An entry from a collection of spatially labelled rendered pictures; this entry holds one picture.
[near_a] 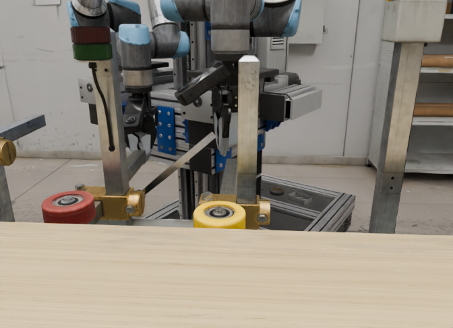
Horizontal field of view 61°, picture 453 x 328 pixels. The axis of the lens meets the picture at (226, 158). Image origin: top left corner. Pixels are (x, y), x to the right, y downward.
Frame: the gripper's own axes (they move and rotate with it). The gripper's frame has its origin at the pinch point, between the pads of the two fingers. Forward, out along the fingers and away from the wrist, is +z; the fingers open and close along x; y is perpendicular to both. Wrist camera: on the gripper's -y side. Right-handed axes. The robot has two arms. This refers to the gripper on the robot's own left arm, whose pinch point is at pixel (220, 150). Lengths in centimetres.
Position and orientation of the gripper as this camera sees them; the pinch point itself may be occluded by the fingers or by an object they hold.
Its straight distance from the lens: 81.4
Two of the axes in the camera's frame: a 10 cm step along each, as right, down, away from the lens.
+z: 0.0, 9.5, 3.2
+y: 9.6, -0.9, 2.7
